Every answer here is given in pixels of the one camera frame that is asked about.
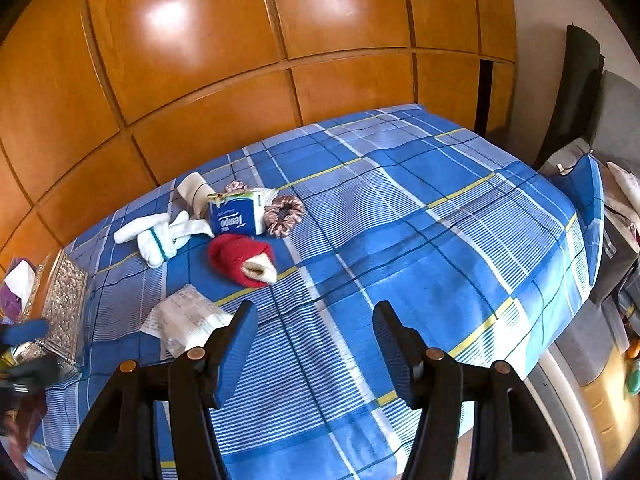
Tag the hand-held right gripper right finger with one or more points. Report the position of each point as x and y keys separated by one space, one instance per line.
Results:
x=395 y=347

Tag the grey chair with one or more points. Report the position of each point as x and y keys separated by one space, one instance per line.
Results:
x=617 y=110

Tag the pocket tissue pack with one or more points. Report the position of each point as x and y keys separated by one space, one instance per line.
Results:
x=237 y=212

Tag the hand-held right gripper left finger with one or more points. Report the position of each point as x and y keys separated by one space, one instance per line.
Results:
x=239 y=347

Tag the blue plaid bed sheet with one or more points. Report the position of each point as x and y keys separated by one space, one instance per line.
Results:
x=425 y=220

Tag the white sock green stripe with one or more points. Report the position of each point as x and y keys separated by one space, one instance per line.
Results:
x=160 y=247

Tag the purple tissue pack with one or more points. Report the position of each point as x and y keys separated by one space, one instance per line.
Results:
x=12 y=292

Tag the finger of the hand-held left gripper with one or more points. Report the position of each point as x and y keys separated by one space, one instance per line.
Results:
x=26 y=329
x=37 y=370

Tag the brown scrunchie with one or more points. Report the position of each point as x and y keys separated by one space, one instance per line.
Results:
x=286 y=215
x=235 y=187

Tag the wooden wardrobe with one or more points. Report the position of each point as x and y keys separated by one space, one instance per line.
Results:
x=200 y=60

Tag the red fuzzy sock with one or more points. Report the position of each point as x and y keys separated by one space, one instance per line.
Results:
x=235 y=257

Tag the black chair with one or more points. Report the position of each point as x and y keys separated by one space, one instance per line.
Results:
x=575 y=90

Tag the white printed plastic packet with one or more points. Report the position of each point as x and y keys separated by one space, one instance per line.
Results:
x=182 y=317

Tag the white cloth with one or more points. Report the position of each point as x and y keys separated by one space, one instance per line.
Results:
x=192 y=192

